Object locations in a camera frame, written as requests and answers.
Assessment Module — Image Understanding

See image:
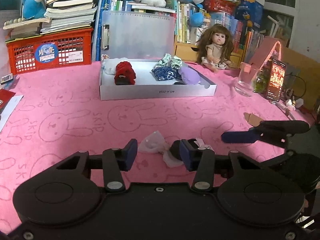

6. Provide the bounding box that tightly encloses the purple fluffy hair tie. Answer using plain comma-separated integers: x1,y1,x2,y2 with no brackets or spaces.
175,65,202,86

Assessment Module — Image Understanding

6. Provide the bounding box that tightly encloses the red fluffy hair tie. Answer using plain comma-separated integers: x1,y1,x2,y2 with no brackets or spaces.
114,61,137,86

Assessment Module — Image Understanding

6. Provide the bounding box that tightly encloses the white fluffy hair tie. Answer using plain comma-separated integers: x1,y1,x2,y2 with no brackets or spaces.
102,60,121,75

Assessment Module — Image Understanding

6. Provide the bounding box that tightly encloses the brown cardboard piece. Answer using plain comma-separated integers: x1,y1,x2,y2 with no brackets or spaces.
244,112,263,127

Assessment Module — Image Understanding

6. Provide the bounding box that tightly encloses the clear glass mug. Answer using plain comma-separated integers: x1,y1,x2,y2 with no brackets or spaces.
234,62,259,97

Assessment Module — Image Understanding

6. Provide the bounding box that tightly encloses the smartphone with lit screen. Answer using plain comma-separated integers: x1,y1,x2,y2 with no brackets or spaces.
265,59,286,101

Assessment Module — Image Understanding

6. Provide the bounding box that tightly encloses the pink bunny blanket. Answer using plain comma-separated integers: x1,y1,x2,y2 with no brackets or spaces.
0,60,316,234

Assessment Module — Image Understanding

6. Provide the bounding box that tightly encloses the white shallow cardboard box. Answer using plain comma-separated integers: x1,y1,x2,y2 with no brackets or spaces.
99,59,217,100

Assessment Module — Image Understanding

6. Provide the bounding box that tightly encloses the pink phone stand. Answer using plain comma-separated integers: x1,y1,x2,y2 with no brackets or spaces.
248,36,281,69

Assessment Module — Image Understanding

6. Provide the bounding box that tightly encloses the brown-haired baby doll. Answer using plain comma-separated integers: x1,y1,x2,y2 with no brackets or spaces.
196,24,235,73

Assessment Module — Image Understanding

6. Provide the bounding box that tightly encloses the row of upright books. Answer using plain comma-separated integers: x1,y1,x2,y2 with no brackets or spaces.
175,2,264,61

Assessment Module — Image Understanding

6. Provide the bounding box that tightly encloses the blue patterned scrunchie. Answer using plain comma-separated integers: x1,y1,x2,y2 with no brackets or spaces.
151,66,182,81

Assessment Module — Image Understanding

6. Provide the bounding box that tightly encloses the wooden drawer organizer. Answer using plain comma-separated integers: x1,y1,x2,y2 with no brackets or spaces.
174,41,244,68

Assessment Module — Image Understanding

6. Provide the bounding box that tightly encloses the green striped scrunchie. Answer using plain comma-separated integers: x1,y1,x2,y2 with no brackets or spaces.
154,53,183,69

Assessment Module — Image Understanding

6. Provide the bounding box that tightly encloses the blue cardboard box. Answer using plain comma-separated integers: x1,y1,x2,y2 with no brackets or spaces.
235,0,264,31

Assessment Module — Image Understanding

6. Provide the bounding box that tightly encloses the translucent clipboard folder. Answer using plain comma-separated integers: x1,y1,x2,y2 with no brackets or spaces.
100,11,175,60

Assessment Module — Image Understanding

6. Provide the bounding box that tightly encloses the red booklet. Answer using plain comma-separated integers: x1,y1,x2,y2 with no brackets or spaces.
0,88,16,114

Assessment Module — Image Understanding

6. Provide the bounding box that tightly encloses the red plastic crate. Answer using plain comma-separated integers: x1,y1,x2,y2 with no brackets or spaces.
6,27,93,75

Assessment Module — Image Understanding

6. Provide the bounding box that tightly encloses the small dark card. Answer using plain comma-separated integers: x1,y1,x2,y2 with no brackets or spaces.
1,73,14,85

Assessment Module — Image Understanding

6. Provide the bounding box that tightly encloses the stack of books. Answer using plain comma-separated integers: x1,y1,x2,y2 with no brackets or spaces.
1,0,99,40

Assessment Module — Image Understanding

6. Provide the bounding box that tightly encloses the blue white plush left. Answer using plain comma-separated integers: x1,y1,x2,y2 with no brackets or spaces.
22,0,46,20

